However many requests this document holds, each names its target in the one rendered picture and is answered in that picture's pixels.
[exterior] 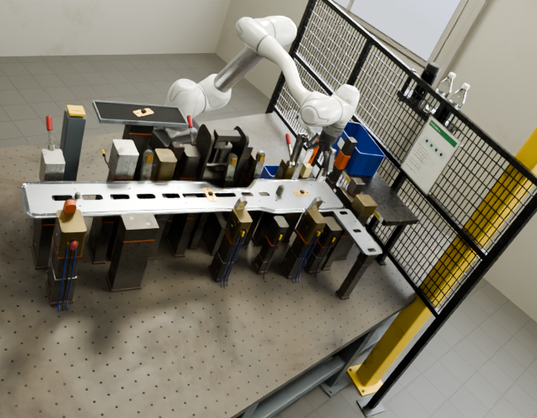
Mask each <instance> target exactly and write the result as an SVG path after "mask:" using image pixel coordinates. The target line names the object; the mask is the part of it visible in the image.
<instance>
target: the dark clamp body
mask: <svg viewBox="0 0 537 418"><path fill-rule="evenodd" d="M184 146H185V150H184V153H183V156H182V159H181V160H180V162H179V165H178V169H177V173H176V176H175V179H174V181H191V180H192V179H195V175H196V170H197V168H198V165H199V162H200V159H201V154H200V152H199V150H198V149H197V147H196V145H191V144H184ZM178 197H179V195H178V194H170V196H169V198H178ZM174 215H175V214H169V217H168V219H167V220H166V223H172V220H173V217H174Z"/></svg>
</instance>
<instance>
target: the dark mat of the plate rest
mask: <svg viewBox="0 0 537 418"><path fill-rule="evenodd" d="M95 105H96V107H97V110H98V111H99V115H100V118H101V119H120V120H135V121H149V122H164V123H179V124H186V122H185V120H184V119H183V117H182V116H181V113H180V111H179V110H178V108H167V107H155V106H143V105H132V104H110V103H99V102H95ZM140 109H150V110H151V111H152V112H153V114H148V115H144V116H140V117H138V116H137V115H136V114H135V113H134V112H133V111H136V110H140Z"/></svg>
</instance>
